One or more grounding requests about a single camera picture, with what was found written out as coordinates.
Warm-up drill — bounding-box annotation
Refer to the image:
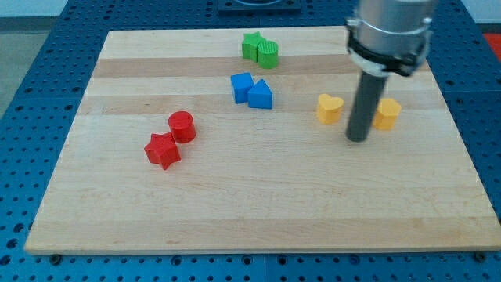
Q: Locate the green cylinder block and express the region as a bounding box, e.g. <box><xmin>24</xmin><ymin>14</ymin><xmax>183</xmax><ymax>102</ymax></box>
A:
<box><xmin>257</xmin><ymin>41</ymin><xmax>279</xmax><ymax>69</ymax></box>

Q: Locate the yellow heart block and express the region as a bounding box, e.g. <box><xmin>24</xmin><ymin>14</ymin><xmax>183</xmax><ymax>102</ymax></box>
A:
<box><xmin>316</xmin><ymin>93</ymin><xmax>344</xmax><ymax>125</ymax></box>

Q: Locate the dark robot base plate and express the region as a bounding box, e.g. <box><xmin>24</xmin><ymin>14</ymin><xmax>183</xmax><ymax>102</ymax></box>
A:
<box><xmin>217</xmin><ymin>0</ymin><xmax>301</xmax><ymax>14</ymax></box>

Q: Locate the red star block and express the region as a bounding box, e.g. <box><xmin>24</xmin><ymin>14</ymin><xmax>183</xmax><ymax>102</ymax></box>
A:
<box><xmin>144</xmin><ymin>132</ymin><xmax>181</xmax><ymax>170</ymax></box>

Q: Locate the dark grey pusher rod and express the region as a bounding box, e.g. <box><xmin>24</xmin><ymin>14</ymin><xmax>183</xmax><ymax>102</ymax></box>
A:
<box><xmin>345</xmin><ymin>71</ymin><xmax>387</xmax><ymax>142</ymax></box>

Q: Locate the wooden board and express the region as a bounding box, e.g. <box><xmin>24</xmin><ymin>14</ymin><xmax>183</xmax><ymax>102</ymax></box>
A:
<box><xmin>25</xmin><ymin>27</ymin><xmax>500</xmax><ymax>255</ymax></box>

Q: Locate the green star block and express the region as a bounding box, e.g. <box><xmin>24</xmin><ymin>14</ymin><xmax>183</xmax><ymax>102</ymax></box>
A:
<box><xmin>241</xmin><ymin>31</ymin><xmax>266</xmax><ymax>62</ymax></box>

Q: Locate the blue triangle block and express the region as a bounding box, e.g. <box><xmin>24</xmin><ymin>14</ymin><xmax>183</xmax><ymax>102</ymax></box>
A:
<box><xmin>247</xmin><ymin>79</ymin><xmax>273</xmax><ymax>110</ymax></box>

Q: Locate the yellow hexagon block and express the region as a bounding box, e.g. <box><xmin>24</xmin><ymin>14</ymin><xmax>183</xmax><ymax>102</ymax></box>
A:
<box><xmin>373</xmin><ymin>98</ymin><xmax>402</xmax><ymax>131</ymax></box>

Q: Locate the blue cube block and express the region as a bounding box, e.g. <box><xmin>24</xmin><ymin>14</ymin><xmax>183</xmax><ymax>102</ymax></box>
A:
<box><xmin>230</xmin><ymin>72</ymin><xmax>254</xmax><ymax>103</ymax></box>

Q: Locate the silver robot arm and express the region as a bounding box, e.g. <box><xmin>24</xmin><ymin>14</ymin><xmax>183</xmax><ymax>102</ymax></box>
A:
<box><xmin>345</xmin><ymin>0</ymin><xmax>438</xmax><ymax>142</ymax></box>

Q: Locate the red cylinder block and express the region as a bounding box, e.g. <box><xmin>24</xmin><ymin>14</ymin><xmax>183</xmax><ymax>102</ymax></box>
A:
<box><xmin>168</xmin><ymin>110</ymin><xmax>196</xmax><ymax>143</ymax></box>

